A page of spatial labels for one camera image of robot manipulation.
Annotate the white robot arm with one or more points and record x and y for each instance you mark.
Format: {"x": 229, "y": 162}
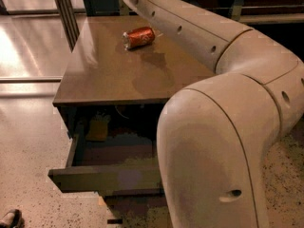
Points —
{"x": 213, "y": 135}

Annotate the brown drawer cabinet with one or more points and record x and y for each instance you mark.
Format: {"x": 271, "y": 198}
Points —
{"x": 131, "y": 86}

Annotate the yellow object inside drawer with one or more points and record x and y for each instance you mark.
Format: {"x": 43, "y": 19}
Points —
{"x": 98, "y": 128}

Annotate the dark open top drawer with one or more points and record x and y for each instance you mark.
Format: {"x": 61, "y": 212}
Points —
{"x": 125, "y": 165}

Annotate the red soda can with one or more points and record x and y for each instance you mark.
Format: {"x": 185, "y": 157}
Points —
{"x": 138, "y": 37}

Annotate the dark background shelf unit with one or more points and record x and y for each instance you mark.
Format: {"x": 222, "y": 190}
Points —
{"x": 246, "y": 11}

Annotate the black shoe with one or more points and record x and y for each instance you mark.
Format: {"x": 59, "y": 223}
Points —
{"x": 12, "y": 219}

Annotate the metal window frame post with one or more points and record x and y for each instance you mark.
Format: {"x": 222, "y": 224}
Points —
{"x": 69, "y": 22}

